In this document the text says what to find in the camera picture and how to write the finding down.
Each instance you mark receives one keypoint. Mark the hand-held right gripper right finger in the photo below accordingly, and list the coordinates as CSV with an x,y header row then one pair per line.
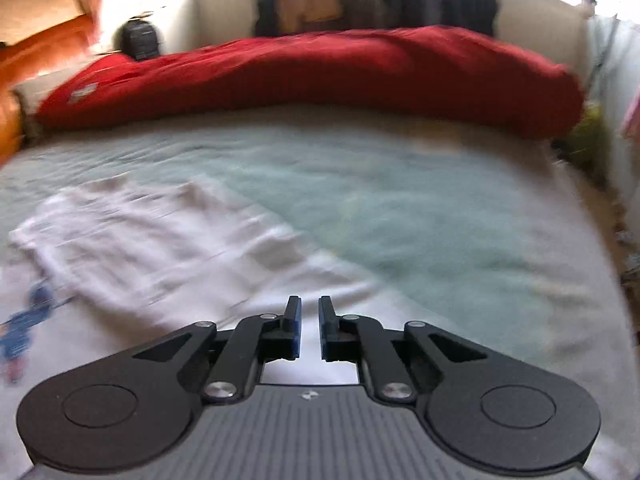
x,y
324,332

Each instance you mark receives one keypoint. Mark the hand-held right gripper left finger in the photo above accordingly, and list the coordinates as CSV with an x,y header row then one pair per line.
x,y
297,332

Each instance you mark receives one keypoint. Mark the white printed t-shirt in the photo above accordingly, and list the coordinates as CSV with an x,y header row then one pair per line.
x,y
150,240

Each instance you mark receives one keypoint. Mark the pale green bed sheet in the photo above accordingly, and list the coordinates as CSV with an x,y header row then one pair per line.
x,y
400,200

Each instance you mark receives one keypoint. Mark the red duvet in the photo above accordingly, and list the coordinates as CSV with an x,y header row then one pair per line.
x,y
325,70

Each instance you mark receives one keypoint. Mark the small grey object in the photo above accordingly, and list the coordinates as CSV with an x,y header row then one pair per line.
x,y
83,94

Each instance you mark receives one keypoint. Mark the orange hanging cloth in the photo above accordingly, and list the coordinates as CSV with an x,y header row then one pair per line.
x,y
305,5

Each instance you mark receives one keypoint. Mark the yellow-green plastic bag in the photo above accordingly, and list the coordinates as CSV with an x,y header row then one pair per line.
x,y
587,135

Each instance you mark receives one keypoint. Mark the black backpack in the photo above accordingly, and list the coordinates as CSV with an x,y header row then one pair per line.
x,y
137,40

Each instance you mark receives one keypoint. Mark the beige pillow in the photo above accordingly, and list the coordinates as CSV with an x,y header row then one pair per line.
x,y
32,110

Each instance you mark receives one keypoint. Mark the wooden headboard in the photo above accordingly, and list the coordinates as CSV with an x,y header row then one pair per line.
x,y
35,55

